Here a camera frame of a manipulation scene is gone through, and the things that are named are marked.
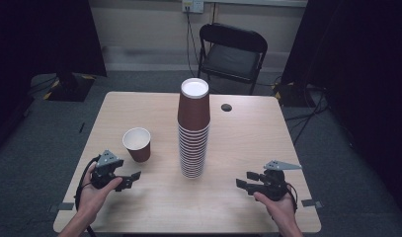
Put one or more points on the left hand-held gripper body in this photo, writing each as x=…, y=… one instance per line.
x=104, y=173

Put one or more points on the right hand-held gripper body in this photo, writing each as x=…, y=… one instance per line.
x=274, y=184

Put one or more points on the single brown paper cup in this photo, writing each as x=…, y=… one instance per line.
x=139, y=148

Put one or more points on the stack of brown paper cups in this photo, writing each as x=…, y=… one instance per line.
x=193, y=131

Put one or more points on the person's left hand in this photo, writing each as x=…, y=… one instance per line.
x=95, y=194

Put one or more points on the person's right hand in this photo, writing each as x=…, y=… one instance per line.
x=279, y=209

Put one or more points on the grey tape strip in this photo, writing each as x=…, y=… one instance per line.
x=312, y=203
x=62, y=206

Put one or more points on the black stand base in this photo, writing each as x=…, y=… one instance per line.
x=70, y=87

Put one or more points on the black folding chair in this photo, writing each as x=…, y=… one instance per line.
x=233, y=56

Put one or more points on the black curtain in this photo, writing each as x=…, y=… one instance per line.
x=363, y=65
x=40, y=36

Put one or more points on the white wall socket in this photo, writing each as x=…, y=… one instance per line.
x=192, y=5

